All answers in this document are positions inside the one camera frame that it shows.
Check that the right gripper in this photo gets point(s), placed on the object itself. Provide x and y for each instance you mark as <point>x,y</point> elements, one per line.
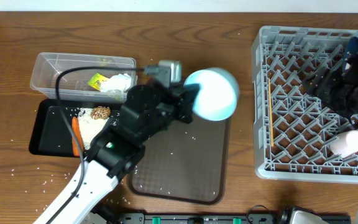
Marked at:
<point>325,80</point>

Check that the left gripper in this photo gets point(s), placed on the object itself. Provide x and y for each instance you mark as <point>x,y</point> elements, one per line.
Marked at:
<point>183,96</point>

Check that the light blue rice bowl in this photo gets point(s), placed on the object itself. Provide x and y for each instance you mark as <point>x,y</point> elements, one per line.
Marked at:
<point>218,95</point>

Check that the white paper napkin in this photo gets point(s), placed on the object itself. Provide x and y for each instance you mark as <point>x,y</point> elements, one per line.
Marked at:
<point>117,84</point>

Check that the pink plastic cup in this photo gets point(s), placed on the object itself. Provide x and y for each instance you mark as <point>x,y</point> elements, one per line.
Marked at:
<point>345,144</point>

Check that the brown noodle clump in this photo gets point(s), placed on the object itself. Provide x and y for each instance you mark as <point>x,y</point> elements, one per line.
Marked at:
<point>100,112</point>

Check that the wooden chopstick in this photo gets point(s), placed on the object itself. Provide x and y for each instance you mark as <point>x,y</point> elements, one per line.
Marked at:
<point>270,113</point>

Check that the foil snack wrapper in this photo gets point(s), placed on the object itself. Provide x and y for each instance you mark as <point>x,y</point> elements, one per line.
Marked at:
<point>96,80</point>

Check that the orange carrot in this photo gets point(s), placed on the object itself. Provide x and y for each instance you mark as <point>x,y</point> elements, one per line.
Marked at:
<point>77,142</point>

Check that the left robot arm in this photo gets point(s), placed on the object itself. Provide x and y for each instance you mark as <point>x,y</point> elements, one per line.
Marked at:
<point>118,149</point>

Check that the grey dishwasher rack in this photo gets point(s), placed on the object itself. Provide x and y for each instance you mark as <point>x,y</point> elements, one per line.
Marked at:
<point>303,127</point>

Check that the brown plastic tray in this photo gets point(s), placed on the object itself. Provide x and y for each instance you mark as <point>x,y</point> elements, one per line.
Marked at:
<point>186,162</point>

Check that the pile of white rice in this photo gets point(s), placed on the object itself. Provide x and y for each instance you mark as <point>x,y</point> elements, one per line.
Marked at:
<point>89,127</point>

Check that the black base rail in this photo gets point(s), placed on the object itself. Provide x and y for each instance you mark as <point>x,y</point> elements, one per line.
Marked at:
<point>291,214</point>

